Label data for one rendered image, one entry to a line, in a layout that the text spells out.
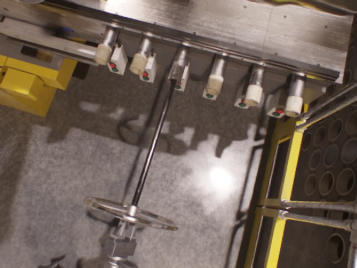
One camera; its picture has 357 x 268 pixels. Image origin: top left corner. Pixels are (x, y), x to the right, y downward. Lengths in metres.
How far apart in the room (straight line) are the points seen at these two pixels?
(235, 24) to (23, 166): 1.75
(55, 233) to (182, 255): 0.91
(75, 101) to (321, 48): 1.67
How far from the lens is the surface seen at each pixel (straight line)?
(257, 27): 1.24
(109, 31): 1.26
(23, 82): 1.66
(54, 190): 2.08
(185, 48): 1.18
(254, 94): 1.13
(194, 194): 1.89
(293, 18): 1.32
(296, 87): 1.21
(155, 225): 0.87
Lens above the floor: 1.89
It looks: 78 degrees down
